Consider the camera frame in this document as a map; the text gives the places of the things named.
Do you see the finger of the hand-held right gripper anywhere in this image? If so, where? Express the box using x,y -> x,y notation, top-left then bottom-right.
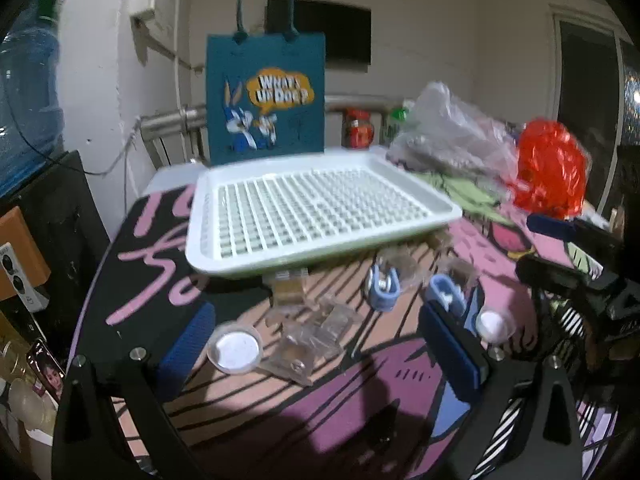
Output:
515,255 -> 613,303
526,212 -> 626,276

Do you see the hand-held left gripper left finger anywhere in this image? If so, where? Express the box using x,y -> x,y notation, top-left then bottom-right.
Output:
52,302 -> 217,480

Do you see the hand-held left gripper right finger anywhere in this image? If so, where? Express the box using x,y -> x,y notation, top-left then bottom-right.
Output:
419,304 -> 584,480

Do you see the round clear container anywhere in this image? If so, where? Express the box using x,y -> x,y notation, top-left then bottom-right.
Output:
475,308 -> 516,343
207,321 -> 264,375

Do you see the blue plastic clip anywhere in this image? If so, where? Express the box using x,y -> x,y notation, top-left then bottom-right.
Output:
366,262 -> 399,313
429,275 -> 466,318

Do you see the white plastic grid tray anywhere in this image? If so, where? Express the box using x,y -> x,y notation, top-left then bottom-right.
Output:
185,152 -> 463,278

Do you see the red plastic bag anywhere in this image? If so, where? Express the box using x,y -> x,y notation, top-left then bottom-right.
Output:
507,119 -> 588,218

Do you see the clear plastic bag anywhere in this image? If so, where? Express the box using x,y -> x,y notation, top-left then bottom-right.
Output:
387,81 -> 526,206

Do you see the smartphone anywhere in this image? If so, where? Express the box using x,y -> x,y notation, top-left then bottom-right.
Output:
26,339 -> 66,403

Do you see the black furniture panel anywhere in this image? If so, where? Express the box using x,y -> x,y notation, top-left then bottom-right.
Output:
0,150 -> 111,361

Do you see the white box with black dials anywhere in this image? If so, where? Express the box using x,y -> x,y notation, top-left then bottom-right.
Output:
0,242 -> 51,311

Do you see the green-capped bottle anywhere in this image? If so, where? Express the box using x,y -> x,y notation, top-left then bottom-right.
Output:
382,102 -> 416,148

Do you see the brown wooden box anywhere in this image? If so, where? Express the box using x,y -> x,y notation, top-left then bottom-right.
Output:
0,206 -> 52,301

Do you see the red jar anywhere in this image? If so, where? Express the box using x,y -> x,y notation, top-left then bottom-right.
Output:
342,108 -> 376,150

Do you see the metal railing pipe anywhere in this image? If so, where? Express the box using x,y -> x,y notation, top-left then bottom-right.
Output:
140,94 -> 401,171

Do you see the teal cartoon tote bag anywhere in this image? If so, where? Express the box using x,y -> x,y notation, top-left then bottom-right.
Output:
206,0 -> 327,167

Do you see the blue water jug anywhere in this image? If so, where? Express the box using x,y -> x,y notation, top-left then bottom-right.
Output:
0,0 -> 66,196

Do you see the dark window with white frame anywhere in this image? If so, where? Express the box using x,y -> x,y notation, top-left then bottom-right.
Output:
550,5 -> 640,221

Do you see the black wall television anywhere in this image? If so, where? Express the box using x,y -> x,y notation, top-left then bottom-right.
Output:
265,0 -> 372,67

